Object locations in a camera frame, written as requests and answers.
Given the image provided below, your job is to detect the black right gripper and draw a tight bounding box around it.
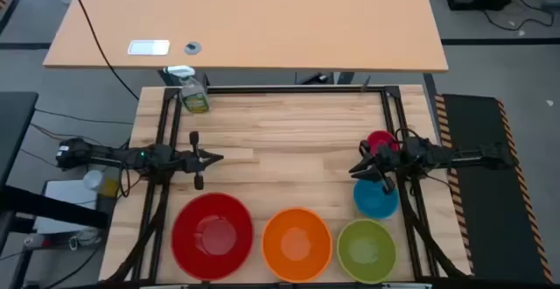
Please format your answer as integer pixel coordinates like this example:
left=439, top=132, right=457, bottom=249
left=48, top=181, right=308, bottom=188
left=347, top=139, right=402, bottom=194

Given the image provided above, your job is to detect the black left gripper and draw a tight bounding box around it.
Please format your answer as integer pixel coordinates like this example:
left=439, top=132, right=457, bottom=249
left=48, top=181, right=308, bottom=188
left=172, top=130, right=225, bottom=191

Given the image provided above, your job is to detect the small crimson bowl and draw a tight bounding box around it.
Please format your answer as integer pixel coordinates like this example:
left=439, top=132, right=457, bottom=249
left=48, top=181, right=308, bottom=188
left=366, top=130, right=402, bottom=155

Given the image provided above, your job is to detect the blue bowl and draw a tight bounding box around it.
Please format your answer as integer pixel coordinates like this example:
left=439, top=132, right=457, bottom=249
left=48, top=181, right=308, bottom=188
left=353, top=178, right=401, bottom=221

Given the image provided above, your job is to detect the green cleaner spray bottle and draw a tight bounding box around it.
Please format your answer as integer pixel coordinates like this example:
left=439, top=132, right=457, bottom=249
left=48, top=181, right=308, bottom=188
left=163, top=65, right=212, bottom=115

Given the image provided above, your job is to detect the large red bowl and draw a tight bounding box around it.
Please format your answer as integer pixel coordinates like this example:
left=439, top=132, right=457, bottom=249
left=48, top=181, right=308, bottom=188
left=171, top=192, right=256, bottom=282

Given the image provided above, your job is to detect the green bowl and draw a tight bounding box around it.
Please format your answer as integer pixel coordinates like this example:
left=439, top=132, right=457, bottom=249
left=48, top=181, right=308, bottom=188
left=336, top=218, right=398, bottom=285

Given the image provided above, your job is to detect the black desk foot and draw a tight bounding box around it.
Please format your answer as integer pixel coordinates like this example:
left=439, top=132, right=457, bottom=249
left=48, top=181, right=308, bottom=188
left=294, top=70, right=356, bottom=86

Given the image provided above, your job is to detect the orange bowl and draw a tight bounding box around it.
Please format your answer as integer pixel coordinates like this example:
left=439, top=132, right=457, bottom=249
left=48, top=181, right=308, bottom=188
left=261, top=208, right=333, bottom=284

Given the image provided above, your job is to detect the white cup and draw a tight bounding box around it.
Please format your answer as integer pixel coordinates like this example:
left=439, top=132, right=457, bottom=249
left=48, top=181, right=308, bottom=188
left=82, top=169, right=105, bottom=192

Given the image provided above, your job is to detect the black mat with hazard stripes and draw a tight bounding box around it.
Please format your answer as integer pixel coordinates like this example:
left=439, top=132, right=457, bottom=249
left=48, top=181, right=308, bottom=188
left=433, top=93, right=555, bottom=284

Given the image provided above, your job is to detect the white flat card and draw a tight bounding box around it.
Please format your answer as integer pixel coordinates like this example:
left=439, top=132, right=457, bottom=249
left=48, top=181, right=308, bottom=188
left=127, top=39, right=172, bottom=57

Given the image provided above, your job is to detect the tan wooden desk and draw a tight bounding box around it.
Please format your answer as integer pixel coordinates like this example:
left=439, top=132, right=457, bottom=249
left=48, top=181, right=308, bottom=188
left=42, top=0, right=450, bottom=74

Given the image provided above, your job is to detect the white box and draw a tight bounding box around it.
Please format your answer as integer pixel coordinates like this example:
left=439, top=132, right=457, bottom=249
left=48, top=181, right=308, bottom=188
left=32, top=179, right=111, bottom=236

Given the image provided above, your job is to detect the black side table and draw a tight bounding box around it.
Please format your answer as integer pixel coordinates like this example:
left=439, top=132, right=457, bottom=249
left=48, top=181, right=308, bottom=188
left=0, top=90, right=40, bottom=190

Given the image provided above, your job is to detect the black cable sleeve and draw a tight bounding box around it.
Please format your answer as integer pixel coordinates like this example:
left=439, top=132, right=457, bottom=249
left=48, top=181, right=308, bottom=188
left=398, top=182, right=466, bottom=280
left=103, top=182, right=170, bottom=283

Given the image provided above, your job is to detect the black metal frame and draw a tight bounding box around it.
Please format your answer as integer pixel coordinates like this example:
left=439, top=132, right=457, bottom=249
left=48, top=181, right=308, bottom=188
left=129, top=84, right=474, bottom=283

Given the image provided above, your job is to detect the thin black floor cable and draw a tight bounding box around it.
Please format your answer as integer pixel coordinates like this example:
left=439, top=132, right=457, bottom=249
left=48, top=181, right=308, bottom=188
left=33, top=108, right=135, bottom=127

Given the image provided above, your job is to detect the long black cable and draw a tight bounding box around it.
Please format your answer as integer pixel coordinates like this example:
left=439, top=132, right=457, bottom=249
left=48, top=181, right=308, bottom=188
left=65, top=0, right=141, bottom=102

